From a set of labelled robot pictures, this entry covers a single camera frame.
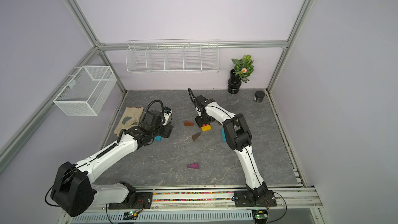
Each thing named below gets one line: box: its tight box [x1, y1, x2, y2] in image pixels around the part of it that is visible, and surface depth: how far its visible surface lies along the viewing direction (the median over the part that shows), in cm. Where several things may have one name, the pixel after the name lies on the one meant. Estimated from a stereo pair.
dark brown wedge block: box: [191, 132, 202, 142], surface depth 98 cm
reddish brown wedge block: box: [183, 120, 195, 126], surface depth 104 cm
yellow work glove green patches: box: [114, 106, 145, 137], surface depth 105 cm
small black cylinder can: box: [253, 90, 266, 103], surface depth 115 cm
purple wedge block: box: [187, 162, 199, 170], surface depth 85 cm
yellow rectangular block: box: [201, 124, 212, 132], surface depth 100 cm
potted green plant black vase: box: [227, 54, 255, 95], surface depth 104 cm
